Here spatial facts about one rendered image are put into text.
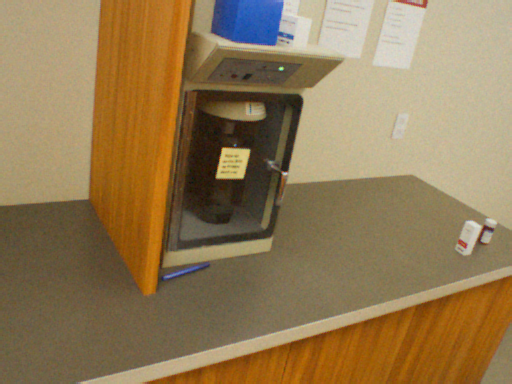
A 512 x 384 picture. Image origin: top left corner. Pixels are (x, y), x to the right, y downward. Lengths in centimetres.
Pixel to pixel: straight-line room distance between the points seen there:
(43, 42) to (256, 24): 63
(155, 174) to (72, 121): 53
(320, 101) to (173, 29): 101
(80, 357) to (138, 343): 11
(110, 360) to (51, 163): 70
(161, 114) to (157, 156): 9
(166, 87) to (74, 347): 52
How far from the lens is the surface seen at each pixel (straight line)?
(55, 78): 144
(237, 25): 97
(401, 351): 162
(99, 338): 104
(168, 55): 94
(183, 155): 111
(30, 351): 103
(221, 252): 131
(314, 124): 187
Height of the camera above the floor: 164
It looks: 24 degrees down
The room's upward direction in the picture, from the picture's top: 11 degrees clockwise
